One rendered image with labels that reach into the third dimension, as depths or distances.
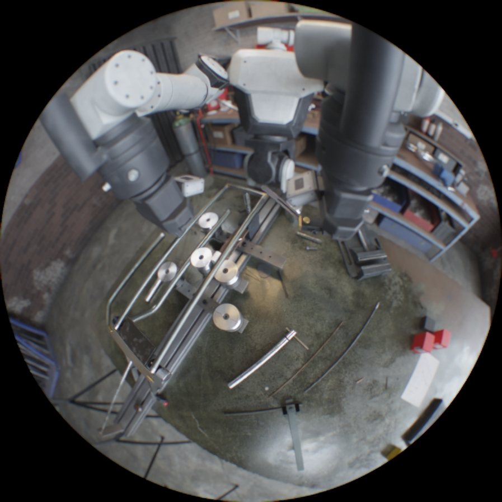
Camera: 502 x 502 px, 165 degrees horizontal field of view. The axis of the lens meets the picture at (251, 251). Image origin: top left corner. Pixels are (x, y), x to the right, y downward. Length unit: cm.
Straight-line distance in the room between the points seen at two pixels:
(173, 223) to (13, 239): 295
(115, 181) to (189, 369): 40
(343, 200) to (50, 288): 344
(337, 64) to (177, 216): 24
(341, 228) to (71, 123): 30
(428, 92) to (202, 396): 56
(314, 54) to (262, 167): 50
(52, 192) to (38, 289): 145
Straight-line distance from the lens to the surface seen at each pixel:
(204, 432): 49
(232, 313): 33
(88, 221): 304
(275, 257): 41
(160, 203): 23
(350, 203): 21
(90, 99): 20
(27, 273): 326
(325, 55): 16
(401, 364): 54
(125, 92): 18
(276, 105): 56
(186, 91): 32
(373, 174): 18
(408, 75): 16
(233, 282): 36
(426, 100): 17
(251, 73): 57
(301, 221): 30
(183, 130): 208
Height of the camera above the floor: 128
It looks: 59 degrees down
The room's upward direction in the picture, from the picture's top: 11 degrees counter-clockwise
